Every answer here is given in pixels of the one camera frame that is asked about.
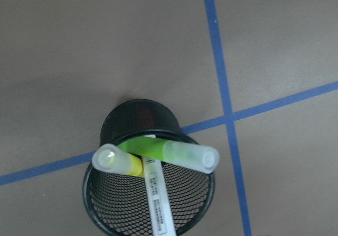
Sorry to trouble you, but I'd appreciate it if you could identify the green highlighter pen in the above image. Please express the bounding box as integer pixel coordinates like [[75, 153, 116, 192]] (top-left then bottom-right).
[[118, 136, 220, 174]]

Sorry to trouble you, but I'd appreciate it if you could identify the black mesh pen holder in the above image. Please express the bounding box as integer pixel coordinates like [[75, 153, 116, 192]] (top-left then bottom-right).
[[82, 99, 215, 235]]

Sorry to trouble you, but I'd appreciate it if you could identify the yellow highlighter pen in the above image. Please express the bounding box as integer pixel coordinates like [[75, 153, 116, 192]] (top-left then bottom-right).
[[91, 144, 144, 177]]

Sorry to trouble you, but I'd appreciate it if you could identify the red white marker pen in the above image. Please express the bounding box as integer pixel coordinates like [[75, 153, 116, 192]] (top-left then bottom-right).
[[142, 134, 178, 236]]

